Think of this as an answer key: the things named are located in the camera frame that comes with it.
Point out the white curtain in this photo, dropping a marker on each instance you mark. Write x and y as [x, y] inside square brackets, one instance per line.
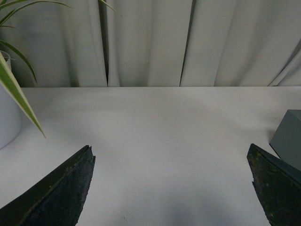
[133, 43]

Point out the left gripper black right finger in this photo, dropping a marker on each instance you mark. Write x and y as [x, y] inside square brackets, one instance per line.
[278, 187]

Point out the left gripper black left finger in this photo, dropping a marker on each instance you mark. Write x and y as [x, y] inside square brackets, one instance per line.
[57, 199]

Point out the green striped plant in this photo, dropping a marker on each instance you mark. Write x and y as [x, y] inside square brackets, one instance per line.
[7, 78]

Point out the gray cube base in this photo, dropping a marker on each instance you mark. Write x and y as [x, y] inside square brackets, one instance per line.
[286, 141]

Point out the white plant pot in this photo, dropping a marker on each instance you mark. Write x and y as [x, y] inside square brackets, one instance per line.
[10, 119]

